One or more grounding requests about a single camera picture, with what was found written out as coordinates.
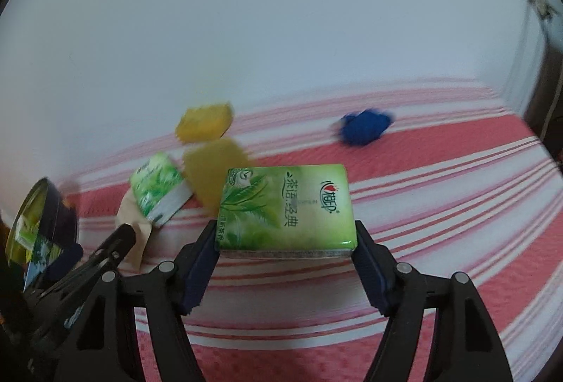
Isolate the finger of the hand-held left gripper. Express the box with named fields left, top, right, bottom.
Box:
left=44, top=244, right=84, bottom=282
left=26, top=224, right=137, bottom=309

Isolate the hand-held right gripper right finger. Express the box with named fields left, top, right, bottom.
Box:
left=352, top=220, right=514, bottom=382

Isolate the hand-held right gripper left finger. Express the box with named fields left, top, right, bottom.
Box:
left=55, top=220, right=221, bottom=382

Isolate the white tissue pack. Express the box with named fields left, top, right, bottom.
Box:
left=115, top=193, right=152, bottom=270

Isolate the round metal tin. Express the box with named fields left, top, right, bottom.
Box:
left=6, top=177, right=84, bottom=292

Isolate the green tissue pack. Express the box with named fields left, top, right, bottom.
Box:
left=128, top=153, right=194, bottom=226
left=217, top=164, right=358, bottom=259

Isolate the yellow sponge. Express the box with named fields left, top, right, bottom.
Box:
left=182, top=138, right=256, bottom=211
left=175, top=101, right=235, bottom=142

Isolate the blue cloth ball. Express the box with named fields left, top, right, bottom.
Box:
left=336, top=109, right=394, bottom=147

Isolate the red striped tablecloth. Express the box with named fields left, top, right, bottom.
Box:
left=62, top=79, right=563, bottom=382

